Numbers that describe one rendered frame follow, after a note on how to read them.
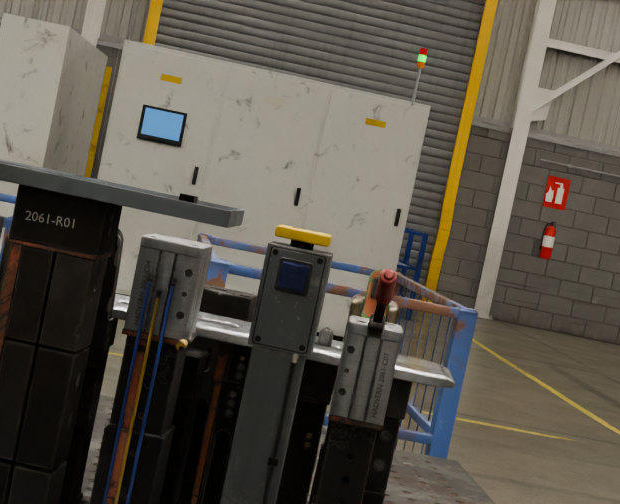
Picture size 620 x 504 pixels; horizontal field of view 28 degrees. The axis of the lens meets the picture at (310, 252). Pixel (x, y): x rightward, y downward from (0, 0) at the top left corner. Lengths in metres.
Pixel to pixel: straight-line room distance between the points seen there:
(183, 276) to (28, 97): 8.20
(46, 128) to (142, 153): 0.74
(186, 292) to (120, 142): 8.14
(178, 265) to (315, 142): 8.20
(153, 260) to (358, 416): 0.31
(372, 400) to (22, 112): 8.28
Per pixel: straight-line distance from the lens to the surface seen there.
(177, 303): 1.52
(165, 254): 1.51
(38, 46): 9.70
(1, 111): 9.71
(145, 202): 1.32
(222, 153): 9.64
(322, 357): 1.62
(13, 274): 1.39
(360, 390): 1.51
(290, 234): 1.34
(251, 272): 3.58
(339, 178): 9.72
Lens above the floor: 1.21
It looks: 3 degrees down
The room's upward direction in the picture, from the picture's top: 12 degrees clockwise
